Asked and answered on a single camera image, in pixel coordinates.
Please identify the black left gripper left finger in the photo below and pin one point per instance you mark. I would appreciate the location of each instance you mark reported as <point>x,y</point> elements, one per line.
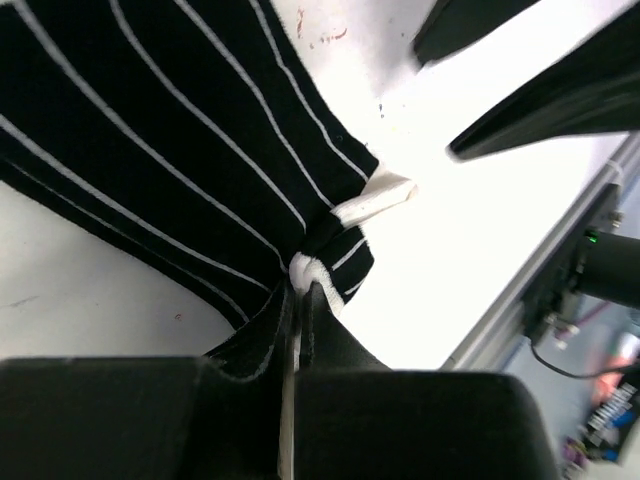
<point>215,416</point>

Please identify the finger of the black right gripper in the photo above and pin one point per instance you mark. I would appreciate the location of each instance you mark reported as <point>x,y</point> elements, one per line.
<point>592,90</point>
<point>453,25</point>

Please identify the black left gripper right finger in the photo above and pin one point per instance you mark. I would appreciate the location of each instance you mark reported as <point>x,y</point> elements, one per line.
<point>353,418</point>

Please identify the black white striped sock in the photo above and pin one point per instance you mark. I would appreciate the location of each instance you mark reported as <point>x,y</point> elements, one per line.
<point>190,135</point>

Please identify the aluminium front rail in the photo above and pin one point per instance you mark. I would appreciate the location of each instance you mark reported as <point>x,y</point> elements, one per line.
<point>499,331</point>

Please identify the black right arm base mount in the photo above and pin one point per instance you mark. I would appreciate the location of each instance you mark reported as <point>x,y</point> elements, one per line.
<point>546,296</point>

